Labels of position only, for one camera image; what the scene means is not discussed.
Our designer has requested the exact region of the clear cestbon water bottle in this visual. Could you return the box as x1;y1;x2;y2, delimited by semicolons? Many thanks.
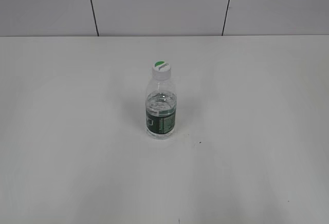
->
145;71;177;140

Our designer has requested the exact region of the white green bottle cap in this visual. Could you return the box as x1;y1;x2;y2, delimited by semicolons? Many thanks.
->
152;61;171;80

